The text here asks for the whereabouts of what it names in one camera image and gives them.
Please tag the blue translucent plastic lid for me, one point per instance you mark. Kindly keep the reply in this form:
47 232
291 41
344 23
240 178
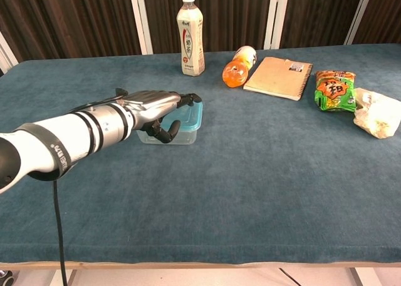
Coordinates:
191 117

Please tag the orange soda bottle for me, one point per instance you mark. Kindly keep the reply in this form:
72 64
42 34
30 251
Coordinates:
235 74

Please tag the white table leg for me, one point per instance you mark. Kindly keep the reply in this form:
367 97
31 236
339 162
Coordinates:
71 278
357 277

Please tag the clear bag with bread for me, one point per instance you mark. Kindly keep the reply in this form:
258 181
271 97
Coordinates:
376 114

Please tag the black caster wheel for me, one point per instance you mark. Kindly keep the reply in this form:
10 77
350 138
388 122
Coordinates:
5 277

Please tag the blue velvet table cloth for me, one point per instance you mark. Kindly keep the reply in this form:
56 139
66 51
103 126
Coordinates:
235 189

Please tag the brown spiral notebook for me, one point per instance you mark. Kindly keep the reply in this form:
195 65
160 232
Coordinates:
275 76

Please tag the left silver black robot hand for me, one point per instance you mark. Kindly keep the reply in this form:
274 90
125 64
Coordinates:
150 104

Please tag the milk tea bottle white cap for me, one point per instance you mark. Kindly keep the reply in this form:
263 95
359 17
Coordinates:
190 38

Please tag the white partition frame post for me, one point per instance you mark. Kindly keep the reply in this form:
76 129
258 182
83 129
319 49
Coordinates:
141 20
358 13
275 17
7 56

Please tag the clear plastic container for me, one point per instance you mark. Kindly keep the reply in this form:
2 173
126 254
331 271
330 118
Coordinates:
188 137

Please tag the green orange snack bag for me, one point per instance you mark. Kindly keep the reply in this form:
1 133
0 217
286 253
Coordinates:
333 92

